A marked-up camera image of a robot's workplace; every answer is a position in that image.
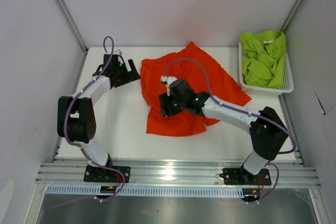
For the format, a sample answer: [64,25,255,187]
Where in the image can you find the orange shorts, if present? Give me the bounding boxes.
[140,42,251,137]

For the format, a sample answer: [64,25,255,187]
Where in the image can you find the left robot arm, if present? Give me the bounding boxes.
[57,50,140,182]

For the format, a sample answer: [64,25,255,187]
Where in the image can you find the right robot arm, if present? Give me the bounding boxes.
[159,76,288,185]

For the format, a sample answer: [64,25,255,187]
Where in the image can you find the green shorts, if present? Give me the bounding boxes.
[239,30,287,89]

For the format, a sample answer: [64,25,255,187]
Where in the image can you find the white plastic basket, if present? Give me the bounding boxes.
[238,42,294,97]

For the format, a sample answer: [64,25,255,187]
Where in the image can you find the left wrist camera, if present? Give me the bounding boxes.
[113,49,125,64]

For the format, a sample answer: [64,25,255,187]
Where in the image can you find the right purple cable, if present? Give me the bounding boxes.
[163,58,299,205]

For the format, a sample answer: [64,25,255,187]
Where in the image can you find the purple cable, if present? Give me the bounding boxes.
[48,36,126,209]
[163,58,299,205]

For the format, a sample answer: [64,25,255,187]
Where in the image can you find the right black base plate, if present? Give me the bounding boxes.
[219,167,271,186]

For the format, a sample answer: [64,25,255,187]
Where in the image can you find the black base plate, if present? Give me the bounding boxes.
[83,165,131,183]
[219,167,271,186]

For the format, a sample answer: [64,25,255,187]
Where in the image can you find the left aluminium corner post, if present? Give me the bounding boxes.
[54,0,88,53]

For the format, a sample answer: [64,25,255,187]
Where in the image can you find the aluminium corner post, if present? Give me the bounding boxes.
[54,0,88,53]
[279,0,322,33]

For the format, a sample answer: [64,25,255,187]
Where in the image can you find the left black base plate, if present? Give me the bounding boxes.
[83,165,131,183]

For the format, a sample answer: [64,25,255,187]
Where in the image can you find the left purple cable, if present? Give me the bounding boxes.
[48,36,126,209]

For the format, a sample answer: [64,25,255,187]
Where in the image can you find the white slotted cable duct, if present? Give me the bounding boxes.
[46,184,244,198]

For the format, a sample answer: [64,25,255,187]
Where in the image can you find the aluminium front rail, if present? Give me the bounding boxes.
[35,158,321,188]

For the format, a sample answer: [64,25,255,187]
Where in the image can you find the right aluminium corner post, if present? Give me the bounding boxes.
[279,0,322,33]

